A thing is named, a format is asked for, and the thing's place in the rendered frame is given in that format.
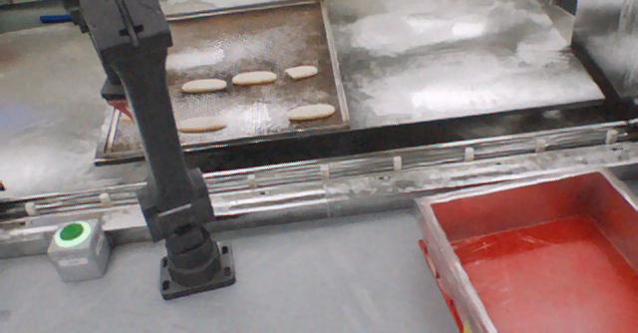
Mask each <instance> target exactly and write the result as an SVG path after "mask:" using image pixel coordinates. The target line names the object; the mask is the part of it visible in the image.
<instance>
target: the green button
mask: <svg viewBox="0 0 638 333"><path fill-rule="evenodd" d="M85 231H86V229H85V227H84V226H83V225H82V224H81V223H79V222H73V223H70V224H67V225H65V226H64V227H62V230H61V231H60V233H59V236H60V238H61V240H63V241H72V240H75V239H77V238H79V237H80V236H81V235H82V234H83V233H85Z"/></svg>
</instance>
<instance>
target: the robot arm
mask: <svg viewBox="0 0 638 333"><path fill-rule="evenodd" d="M61 1H62V5H63V8H64V9H65V13H70V14H71V17H72V20H73V22H74V25H75V26H76V25H78V26H79V29H80V32H81V34H85V33H89V37H90V39H91V41H92V43H93V47H94V49H95V51H96V53H98V56H99V58H100V61H101V64H102V66H103V68H104V70H105V73H106V75H107V79H106V81H105V83H104V85H103V87H102V89H101V95H102V98H103V99H105V100H106V102H107V103H108V104H109V105H111V106H114V108H115V109H117V110H119V111H120V112H122V113H123V114H125V115H126V116H127V117H129V118H131V119H132V120H133V121H135V125H136V128H137V132H138V135H139V139H140V142H141V145H142V149H143V152H145V156H146V159H147V163H148V170H149V177H148V186H146V187H142V188H139V189H137V190H135V194H136V197H137V201H138V203H139V206H140V209H141V211H142V215H143V217H144V218H145V220H146V223H147V226H148V228H149V232H150V235H151V237H152V240H153V242H156V241H160V240H163V239H164V240H165V248H166V251H167V255H166V256H164V257H163V258H162V260H161V261H160V293H161V296H162V298H163V299H164V300H171V299H176V298H179V297H184V296H189V295H193V294H198V293H202V292H207V291H212V290H216V288H221V287H226V286H230V285H232V284H234V283H235V282H236V278H235V269H234V262H232V253H231V249H230V245H229V244H228V242H223V244H218V245H216V241H215V240H212V239H211V237H210V234H209V233H208V232H207V230H206V229H205V227H204V226H202V225H203V224H207V223H209V222H210V221H212V220H214V219H215V215H214V210H213V206H212V203H211V200H210V196H209V192H208V187H207V184H206V181H205V178H204V176H202V174H201V172H200V170H199V168H197V169H194V170H191V171H189V170H187V168H186V166H185V163H184V158H183V154H182V148H181V144H180V139H179V134H178V129H177V125H176V119H175V115H174V110H173V106H172V105H171V100H170V96H169V90H168V86H167V81H166V69H165V65H166V56H167V48H170V47H173V39H172V38H171V33H170V28H169V26H168V23H167V21H166V18H165V16H164V14H163V10H162V8H161V5H160V1H159V0H61ZM122 103H129V104H130V108H131V111H132V112H130V111H129V110H127V109H126V108H125V106H124V105H123V104H122Z"/></svg>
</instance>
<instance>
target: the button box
mask: <svg viewBox="0 0 638 333"><path fill-rule="evenodd" d="M74 222H85V223H87V224H88V225H89V227H90V233H89V235H88V236H87V238H85V239H83V240H82V241H80V242H78V244H76V245H73V246H66V247H65V246H60V245H59V244H58V242H57V241H56V236H57V234H58V232H59V231H60V230H61V229H62V227H64V226H65V225H67V224H70V223H73V222H65V223H60V224H59V225H58V227H57V231H56V233H55V236H54V238H52V240H51V244H50V246H49V248H48V251H47V253H48V255H49V257H50V260H51V261H52V263H54V265H55V267H56V269H57V271H58V273H59V276H60V277H61V279H62V281H63V282H70V281H78V280H87V279H95V278H103V277H104V273H105V270H106V266H107V263H108V260H109V255H110V252H111V248H117V247H116V245H115V241H114V240H113V239H112V237H111V236H110V235H105V233H104V231H103V227H102V225H101V223H100V221H99V220H97V219H91V220H82V221H74Z"/></svg>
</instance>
